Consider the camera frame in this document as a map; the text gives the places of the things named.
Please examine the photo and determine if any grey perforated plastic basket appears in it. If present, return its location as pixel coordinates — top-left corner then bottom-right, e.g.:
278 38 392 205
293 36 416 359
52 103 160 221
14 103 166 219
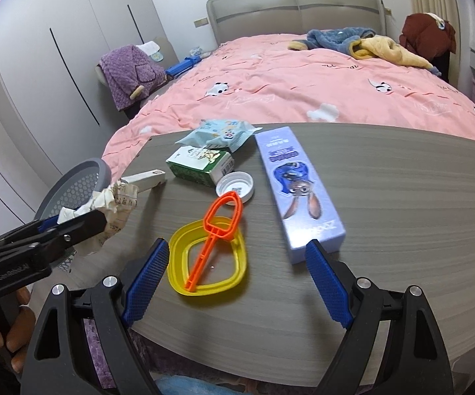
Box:
35 157 113 272

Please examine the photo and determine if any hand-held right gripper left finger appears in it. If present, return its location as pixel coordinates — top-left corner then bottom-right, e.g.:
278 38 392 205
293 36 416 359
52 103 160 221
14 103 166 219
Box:
20 239 170 395

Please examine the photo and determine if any orange plastic wand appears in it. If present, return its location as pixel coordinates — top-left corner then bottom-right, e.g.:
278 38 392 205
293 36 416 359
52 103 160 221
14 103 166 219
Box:
185 191 244 291

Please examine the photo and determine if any grey padded headboard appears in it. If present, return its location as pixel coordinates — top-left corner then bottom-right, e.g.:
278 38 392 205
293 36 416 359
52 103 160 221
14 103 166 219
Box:
206 0 388 46

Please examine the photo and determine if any person's left hand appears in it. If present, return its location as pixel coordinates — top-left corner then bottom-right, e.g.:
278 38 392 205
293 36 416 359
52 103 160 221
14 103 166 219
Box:
0 287 36 375

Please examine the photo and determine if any purple toothpaste box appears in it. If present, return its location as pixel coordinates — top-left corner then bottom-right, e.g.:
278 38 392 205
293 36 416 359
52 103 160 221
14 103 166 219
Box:
255 126 346 265

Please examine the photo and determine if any purple fleece robe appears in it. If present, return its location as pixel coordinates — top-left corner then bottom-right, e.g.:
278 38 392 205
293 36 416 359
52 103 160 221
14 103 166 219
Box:
99 45 168 112

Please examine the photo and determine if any white cloth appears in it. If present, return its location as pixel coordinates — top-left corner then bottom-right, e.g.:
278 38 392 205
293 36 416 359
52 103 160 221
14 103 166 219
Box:
134 40 161 54

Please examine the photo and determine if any light blue cloth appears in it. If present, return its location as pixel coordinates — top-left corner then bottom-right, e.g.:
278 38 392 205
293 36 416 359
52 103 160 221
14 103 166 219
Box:
155 374 222 395

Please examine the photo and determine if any yellow fleece garment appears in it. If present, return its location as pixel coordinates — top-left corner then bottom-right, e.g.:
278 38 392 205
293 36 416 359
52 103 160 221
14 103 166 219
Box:
350 35 441 75

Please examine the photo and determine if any purple patterned cloth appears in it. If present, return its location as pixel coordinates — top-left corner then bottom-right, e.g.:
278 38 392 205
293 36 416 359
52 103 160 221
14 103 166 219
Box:
82 319 112 391

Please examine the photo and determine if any grey chair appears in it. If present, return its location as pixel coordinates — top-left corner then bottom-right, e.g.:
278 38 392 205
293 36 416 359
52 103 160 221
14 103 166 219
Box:
95 36 180 120

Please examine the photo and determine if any green and white carton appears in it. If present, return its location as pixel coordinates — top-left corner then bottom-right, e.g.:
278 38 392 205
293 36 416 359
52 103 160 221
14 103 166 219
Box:
166 147 235 187

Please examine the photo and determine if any white wardrobe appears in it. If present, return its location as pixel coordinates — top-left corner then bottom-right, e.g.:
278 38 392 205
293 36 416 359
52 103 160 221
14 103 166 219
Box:
0 0 217 177

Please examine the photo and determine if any small narrow white box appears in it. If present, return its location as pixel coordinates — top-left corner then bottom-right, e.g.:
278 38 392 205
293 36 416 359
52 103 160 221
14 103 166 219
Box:
121 169 166 192

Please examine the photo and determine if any blue fleece garment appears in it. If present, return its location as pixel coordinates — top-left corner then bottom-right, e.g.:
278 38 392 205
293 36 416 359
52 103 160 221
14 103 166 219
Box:
289 28 378 56

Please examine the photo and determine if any dark red garment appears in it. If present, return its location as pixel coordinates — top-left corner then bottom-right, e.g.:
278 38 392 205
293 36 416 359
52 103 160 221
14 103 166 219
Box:
399 12 457 56

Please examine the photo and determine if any light blue wet wipes packet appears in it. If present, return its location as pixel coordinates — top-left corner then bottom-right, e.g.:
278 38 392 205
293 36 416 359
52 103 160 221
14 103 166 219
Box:
175 118 263 153

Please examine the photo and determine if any pink printed blanket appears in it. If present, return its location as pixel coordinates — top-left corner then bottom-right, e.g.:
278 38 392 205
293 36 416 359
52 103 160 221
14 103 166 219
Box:
101 33 475 182

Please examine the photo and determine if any printed paper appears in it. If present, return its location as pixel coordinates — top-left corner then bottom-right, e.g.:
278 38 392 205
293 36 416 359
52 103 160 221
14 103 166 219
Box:
58 179 139 256

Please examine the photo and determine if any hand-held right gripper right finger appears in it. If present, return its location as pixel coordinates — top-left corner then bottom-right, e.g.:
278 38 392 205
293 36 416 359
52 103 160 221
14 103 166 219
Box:
304 239 454 395

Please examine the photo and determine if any yellow plastic tray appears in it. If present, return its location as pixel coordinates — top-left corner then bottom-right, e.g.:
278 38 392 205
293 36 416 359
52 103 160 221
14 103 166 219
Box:
167 219 250 296

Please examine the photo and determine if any white round bottle cap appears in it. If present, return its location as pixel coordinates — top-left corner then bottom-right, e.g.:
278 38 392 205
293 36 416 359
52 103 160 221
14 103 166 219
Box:
215 171 255 203

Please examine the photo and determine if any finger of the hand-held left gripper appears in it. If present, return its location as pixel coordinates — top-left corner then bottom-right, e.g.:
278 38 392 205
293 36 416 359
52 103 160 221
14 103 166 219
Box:
0 217 62 248
0 210 108 256

